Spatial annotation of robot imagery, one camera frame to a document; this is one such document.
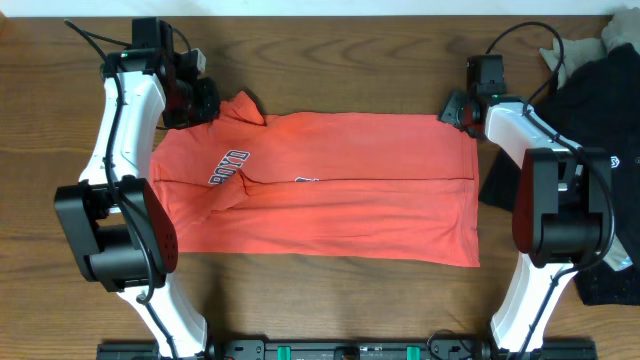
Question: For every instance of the orange red t-shirt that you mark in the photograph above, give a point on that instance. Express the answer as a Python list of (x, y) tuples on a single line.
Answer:
[(390, 186)]

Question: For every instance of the grey cloth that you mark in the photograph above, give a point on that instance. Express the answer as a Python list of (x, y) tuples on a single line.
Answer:
[(622, 30)]

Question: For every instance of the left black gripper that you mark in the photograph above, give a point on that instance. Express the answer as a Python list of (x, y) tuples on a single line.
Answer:
[(201, 105)]

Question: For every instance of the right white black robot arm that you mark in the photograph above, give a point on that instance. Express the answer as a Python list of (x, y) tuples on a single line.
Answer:
[(563, 221)]

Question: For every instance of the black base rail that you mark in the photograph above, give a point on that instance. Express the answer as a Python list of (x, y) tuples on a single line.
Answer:
[(437, 348)]

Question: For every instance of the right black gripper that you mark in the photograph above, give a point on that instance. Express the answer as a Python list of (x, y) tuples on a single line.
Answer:
[(451, 112)]

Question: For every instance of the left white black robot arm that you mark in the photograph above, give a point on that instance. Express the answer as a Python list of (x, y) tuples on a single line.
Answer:
[(118, 232)]

